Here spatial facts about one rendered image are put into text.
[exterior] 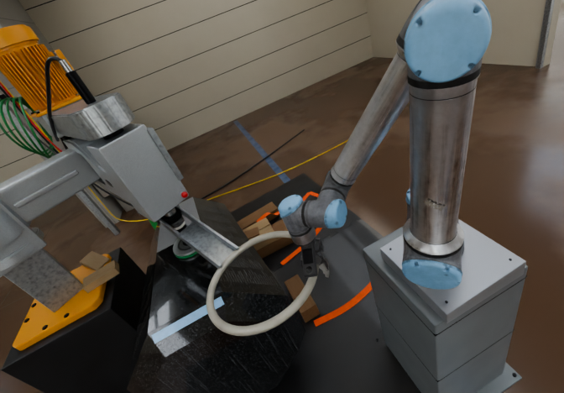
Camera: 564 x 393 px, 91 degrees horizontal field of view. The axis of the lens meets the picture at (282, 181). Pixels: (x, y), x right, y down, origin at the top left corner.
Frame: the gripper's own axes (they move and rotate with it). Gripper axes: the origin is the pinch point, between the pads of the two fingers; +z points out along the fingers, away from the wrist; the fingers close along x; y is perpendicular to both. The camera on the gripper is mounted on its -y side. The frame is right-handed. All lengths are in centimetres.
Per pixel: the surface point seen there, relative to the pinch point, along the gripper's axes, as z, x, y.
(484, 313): 22, -53, -5
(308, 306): 75, 34, 38
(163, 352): 9, 71, -23
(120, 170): -60, 72, 17
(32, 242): -39, 151, 11
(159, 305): 0, 79, -6
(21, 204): -59, 147, 19
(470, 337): 33, -48, -7
